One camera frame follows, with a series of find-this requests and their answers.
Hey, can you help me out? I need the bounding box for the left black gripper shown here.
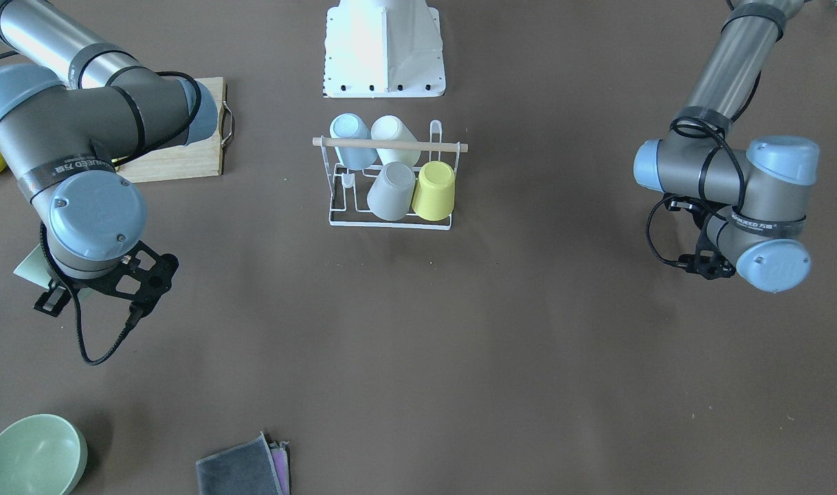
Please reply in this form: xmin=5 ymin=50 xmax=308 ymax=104
xmin=678 ymin=213 xmax=737 ymax=280

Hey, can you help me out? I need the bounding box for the grey cup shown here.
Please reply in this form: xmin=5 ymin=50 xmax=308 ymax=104
xmin=366 ymin=161 xmax=416 ymax=221

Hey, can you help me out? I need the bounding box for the yellow cup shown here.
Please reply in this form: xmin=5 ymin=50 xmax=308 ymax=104
xmin=412 ymin=161 xmax=456 ymax=221

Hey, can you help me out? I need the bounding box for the grey folded cloth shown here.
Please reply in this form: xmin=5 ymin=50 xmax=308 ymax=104
xmin=196 ymin=433 xmax=291 ymax=494

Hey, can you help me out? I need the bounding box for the light blue cup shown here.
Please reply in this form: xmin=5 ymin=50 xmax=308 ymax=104
xmin=329 ymin=113 xmax=378 ymax=171

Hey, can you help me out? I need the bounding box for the mint green bowl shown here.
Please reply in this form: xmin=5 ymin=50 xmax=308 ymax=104
xmin=0 ymin=414 xmax=88 ymax=494

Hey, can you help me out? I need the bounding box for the mint green cup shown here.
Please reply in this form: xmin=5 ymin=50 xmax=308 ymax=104
xmin=13 ymin=244 xmax=60 ymax=291

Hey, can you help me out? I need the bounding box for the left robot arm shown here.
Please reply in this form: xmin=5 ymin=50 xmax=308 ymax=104
xmin=634 ymin=1 xmax=820 ymax=294

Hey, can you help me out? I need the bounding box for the white wire cup holder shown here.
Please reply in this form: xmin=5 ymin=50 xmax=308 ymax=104
xmin=312 ymin=113 xmax=469 ymax=231

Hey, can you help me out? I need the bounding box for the bamboo cutting board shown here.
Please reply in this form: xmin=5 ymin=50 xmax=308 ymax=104
xmin=118 ymin=76 xmax=234 ymax=183

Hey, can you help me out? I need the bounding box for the cream white cup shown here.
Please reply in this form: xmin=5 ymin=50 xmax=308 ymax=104
xmin=370 ymin=115 xmax=421 ymax=167

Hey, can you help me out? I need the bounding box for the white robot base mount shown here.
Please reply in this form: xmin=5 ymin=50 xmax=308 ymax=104
xmin=322 ymin=1 xmax=447 ymax=98

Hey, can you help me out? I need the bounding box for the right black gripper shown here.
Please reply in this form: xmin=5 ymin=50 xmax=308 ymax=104
xmin=33 ymin=239 xmax=179 ymax=318

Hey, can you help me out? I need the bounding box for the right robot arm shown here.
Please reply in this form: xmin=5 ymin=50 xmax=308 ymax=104
xmin=0 ymin=1 xmax=219 ymax=324

